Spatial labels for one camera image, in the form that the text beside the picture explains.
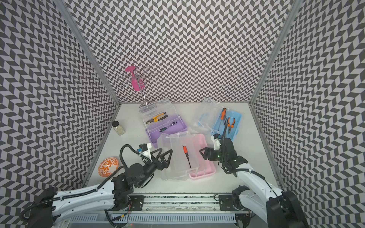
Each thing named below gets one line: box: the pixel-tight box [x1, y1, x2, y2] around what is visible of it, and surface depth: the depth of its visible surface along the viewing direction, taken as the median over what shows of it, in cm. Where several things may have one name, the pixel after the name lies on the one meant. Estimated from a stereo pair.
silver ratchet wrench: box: [158, 121, 178, 133], surface depth 101 cm
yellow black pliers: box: [145, 112, 169, 124], surface depth 98 cm
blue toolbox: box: [193, 98, 242, 140], surface depth 102 cm
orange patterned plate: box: [97, 156, 120, 178], surface depth 84 cm
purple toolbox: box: [138, 98, 188, 149], surface depth 101 cm
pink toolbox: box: [157, 131, 217, 181], surface depth 79 cm
